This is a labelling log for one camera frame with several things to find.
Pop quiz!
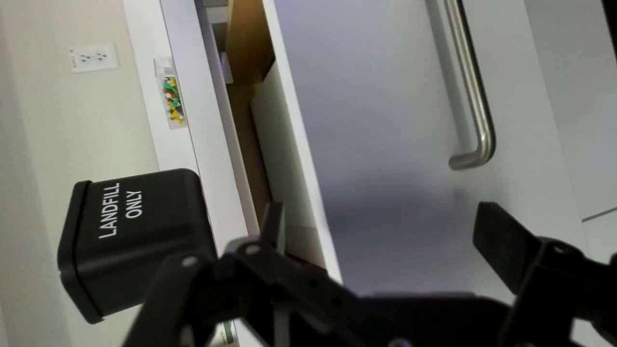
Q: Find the white wooden drawer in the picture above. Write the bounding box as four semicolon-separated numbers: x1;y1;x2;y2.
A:
200;0;584;297

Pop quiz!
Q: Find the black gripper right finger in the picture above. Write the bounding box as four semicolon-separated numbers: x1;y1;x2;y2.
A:
472;203;617;347

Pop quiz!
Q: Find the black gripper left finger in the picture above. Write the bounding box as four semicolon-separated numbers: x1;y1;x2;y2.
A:
121;201;349;347

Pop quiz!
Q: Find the black landfill only bin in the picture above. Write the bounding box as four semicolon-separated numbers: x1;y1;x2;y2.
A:
57;168;216;324

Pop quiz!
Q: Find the wall power outlet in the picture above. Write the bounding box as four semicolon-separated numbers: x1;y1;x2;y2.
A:
67;45;117;73

